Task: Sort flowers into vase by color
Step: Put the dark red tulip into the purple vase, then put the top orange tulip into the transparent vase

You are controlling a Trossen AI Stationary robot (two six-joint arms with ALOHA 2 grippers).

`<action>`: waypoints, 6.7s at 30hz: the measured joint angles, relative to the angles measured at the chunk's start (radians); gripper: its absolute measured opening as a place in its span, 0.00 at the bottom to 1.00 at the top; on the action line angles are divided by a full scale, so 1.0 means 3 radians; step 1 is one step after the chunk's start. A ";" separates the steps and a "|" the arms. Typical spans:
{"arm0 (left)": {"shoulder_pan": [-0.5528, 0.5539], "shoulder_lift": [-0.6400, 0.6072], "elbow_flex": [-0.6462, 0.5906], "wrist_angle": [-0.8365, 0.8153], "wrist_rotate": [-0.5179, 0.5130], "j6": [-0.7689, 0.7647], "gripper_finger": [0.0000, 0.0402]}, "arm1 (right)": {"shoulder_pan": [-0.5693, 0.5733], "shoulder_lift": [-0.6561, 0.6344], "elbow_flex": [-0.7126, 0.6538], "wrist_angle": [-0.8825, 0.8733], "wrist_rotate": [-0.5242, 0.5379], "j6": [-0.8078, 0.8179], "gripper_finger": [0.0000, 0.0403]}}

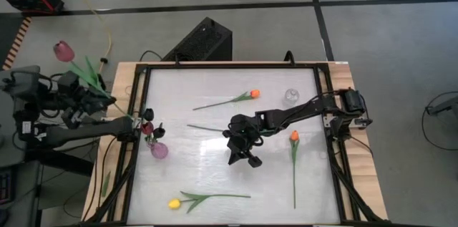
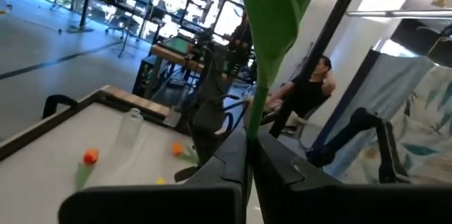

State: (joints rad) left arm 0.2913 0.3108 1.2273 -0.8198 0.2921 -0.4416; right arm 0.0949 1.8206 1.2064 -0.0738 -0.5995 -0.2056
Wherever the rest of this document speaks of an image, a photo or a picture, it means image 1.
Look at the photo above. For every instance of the dark purple artificial tulip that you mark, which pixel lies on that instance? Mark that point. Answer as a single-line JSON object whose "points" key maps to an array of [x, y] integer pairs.
{"points": [[148, 114], [159, 132]]}

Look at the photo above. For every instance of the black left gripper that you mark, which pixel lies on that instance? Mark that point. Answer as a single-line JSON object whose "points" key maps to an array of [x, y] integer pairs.
{"points": [[86, 101]]}

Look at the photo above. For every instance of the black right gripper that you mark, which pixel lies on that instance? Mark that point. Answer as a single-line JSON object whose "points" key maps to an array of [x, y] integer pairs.
{"points": [[245, 134]]}

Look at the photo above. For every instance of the black metal table frame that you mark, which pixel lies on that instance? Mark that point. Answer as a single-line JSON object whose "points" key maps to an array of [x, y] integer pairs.
{"points": [[232, 66]]}

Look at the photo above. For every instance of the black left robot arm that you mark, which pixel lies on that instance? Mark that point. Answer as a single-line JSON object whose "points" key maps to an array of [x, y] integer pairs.
{"points": [[89, 132]]}

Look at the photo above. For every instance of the pink artificial tulip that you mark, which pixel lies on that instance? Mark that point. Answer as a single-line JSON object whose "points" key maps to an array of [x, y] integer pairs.
{"points": [[63, 51]]}

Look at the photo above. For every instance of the clear cut glass vase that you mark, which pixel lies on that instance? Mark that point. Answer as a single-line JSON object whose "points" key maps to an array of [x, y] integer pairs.
{"points": [[291, 95]]}

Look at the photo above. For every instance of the orange artificial tulip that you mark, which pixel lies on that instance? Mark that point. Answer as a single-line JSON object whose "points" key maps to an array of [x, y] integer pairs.
{"points": [[294, 135], [254, 94]]}

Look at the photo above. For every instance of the purple ribbed glass vase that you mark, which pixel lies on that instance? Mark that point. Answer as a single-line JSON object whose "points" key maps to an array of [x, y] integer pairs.
{"points": [[160, 150]]}

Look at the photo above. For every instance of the black table edge clamp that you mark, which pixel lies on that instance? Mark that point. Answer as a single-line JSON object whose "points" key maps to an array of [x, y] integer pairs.
{"points": [[176, 60], [290, 58]]}

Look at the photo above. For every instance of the loose green leaf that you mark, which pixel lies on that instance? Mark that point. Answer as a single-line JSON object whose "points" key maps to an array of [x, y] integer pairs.
{"points": [[106, 184]]}

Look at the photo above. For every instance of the black perforated computer tower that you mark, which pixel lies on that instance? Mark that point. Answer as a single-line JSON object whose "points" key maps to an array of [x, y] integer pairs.
{"points": [[204, 41]]}

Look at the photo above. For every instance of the green foreground flower stem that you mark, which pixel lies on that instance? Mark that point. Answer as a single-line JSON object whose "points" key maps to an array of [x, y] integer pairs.
{"points": [[174, 203]]}

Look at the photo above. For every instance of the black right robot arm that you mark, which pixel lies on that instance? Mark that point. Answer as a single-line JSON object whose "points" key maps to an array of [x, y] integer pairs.
{"points": [[304, 109]]}

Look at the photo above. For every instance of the black ramp orange striped edge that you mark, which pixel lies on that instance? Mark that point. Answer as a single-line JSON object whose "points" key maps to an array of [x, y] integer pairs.
{"points": [[16, 44]]}

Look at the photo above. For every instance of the red artificial tulip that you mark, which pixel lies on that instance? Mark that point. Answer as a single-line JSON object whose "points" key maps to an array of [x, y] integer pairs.
{"points": [[147, 128]]}

